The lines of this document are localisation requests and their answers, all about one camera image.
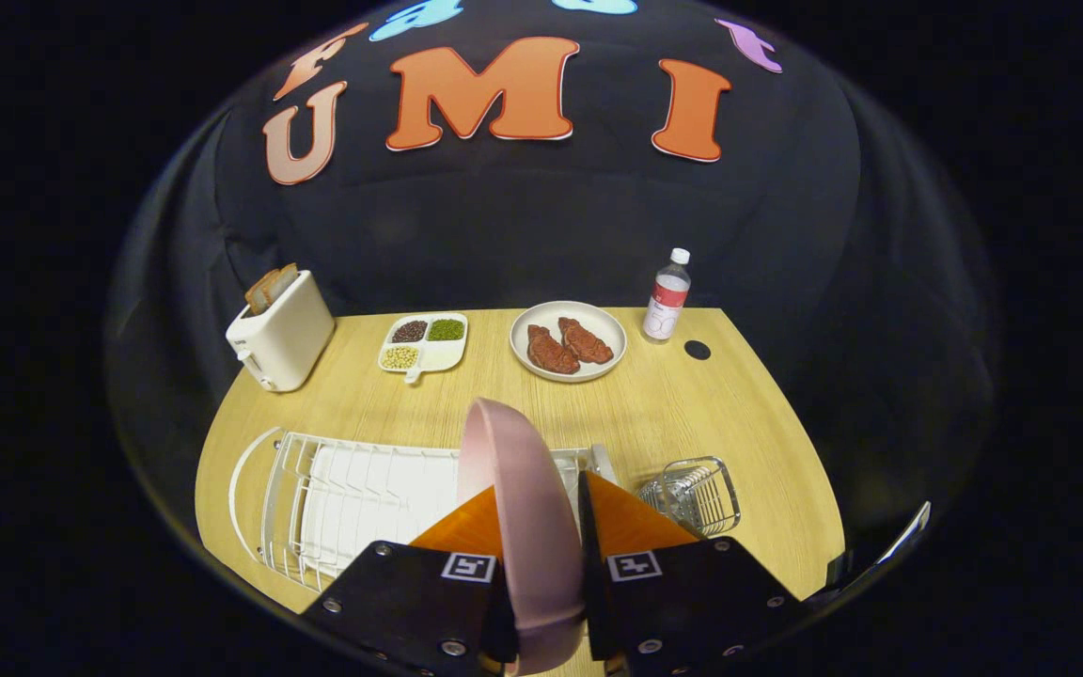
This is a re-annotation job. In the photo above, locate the black backdrop cloth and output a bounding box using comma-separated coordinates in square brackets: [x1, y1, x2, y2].
[104, 0, 998, 565]

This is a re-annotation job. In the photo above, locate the clear bottle with red label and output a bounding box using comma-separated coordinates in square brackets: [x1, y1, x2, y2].
[642, 248, 693, 342]

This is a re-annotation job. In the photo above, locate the beige plate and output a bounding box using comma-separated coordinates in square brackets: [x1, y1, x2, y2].
[510, 301, 628, 384]

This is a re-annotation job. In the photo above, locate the brown meat piece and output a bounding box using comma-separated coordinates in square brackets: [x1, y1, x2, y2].
[558, 317, 615, 365]
[527, 324, 581, 374]

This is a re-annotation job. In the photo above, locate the white wire dish rack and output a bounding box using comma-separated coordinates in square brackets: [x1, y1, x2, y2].
[228, 428, 618, 593]

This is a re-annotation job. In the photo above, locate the white toaster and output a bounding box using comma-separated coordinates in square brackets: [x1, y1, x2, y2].
[226, 270, 337, 393]

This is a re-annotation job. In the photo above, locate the pink plate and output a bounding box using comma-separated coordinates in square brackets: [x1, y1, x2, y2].
[457, 398, 589, 676]

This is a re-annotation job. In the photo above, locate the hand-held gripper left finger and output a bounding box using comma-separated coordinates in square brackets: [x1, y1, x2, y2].
[302, 484, 519, 677]

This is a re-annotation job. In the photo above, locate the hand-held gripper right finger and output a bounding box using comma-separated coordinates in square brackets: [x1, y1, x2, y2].
[579, 470, 810, 677]

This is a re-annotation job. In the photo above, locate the metal wire basket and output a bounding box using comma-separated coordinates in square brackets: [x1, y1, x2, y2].
[637, 457, 742, 537]

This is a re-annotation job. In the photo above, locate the white divided dish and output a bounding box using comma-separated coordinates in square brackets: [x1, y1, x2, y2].
[377, 312, 469, 385]

